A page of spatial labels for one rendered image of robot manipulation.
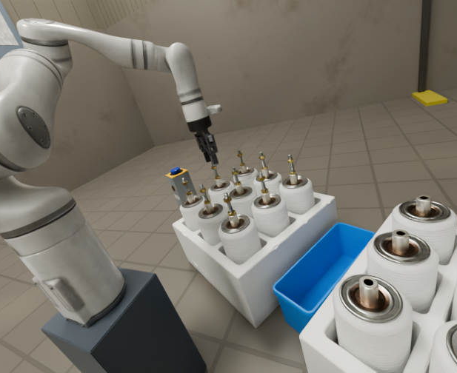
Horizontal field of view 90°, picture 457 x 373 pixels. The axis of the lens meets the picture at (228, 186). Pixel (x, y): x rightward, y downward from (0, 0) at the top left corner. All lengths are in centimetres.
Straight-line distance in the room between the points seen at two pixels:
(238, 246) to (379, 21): 242
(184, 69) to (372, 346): 70
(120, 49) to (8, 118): 42
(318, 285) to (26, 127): 70
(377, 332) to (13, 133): 49
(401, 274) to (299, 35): 247
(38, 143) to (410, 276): 55
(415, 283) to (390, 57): 239
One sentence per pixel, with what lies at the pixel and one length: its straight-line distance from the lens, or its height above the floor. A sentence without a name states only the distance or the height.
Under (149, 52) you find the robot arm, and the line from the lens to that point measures 72.
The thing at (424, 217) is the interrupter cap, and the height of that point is 25.
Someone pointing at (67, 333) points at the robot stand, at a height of 30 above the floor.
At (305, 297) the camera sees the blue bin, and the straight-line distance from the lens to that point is 72.
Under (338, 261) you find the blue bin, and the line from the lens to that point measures 80.
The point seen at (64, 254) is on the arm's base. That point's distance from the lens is 40.
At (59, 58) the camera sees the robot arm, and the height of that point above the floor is 73.
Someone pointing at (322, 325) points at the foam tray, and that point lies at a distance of 46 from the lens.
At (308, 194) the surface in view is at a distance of 70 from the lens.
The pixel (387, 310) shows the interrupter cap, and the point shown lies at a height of 25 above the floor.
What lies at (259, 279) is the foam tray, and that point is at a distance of 60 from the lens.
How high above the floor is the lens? 57
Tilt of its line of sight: 23 degrees down
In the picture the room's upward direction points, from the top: 17 degrees counter-clockwise
